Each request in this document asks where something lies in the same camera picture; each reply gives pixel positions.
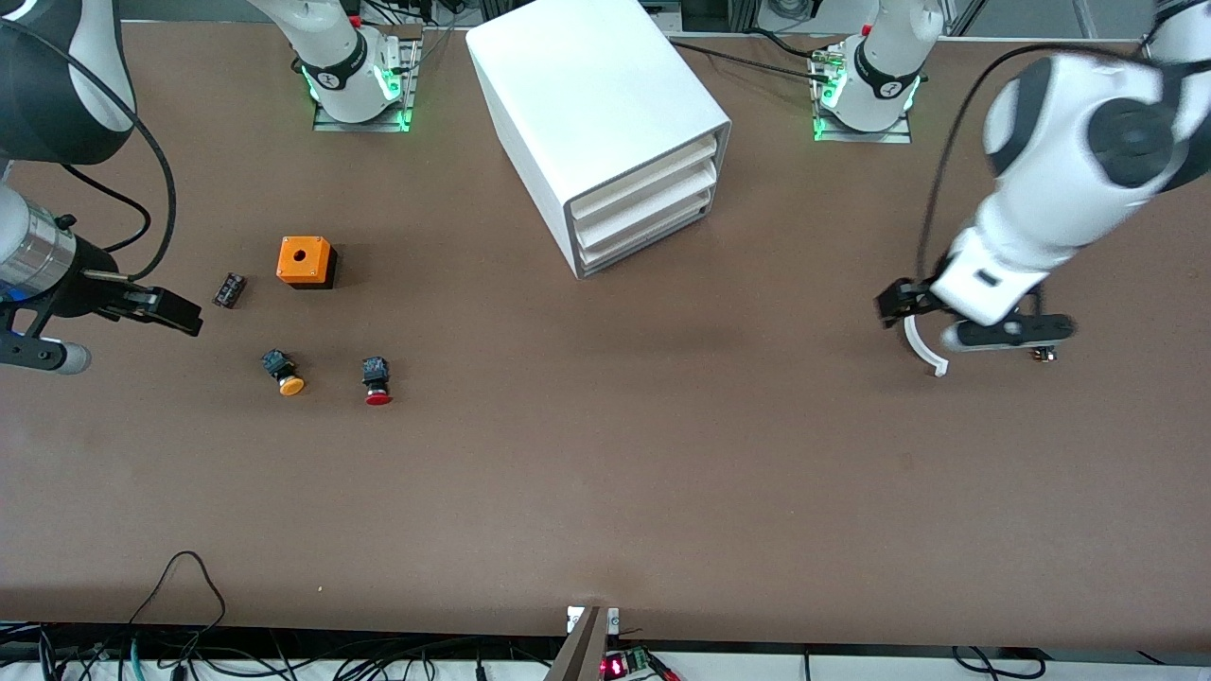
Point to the black flat-head switch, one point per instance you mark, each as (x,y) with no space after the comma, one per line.
(1044,355)

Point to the white semicircular bracket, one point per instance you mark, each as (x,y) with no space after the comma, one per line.
(916,345)

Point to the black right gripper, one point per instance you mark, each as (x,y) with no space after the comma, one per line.
(83,289)

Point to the orange box with hole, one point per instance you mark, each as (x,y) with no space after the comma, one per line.
(303,259)

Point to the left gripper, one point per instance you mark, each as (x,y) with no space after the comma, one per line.
(897,301)

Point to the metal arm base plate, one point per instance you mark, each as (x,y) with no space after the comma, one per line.
(409,95)
(899,136)

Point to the red-lit circuit board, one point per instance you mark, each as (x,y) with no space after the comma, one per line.
(624,665)

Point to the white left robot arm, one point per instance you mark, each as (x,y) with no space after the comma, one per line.
(1069,142)

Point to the grey camera mount strut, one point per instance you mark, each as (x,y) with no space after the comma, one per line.
(582,648)

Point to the red push button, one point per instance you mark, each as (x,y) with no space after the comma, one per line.
(377,383)

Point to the yellow push button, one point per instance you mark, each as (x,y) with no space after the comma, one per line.
(282,371)

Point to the small black connector block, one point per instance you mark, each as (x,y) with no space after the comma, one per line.
(229,289)

